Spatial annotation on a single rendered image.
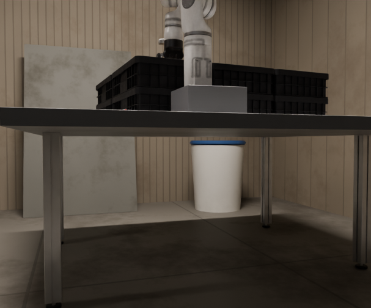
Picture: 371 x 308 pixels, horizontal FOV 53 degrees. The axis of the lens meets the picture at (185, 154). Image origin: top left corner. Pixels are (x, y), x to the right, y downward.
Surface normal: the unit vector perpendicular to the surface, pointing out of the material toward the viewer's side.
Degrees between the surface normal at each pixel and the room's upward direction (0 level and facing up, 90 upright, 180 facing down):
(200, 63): 91
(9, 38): 90
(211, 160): 94
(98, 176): 79
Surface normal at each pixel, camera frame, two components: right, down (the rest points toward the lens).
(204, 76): 0.36, 0.05
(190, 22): -0.66, 0.04
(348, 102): -0.95, 0.01
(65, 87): 0.30, -0.16
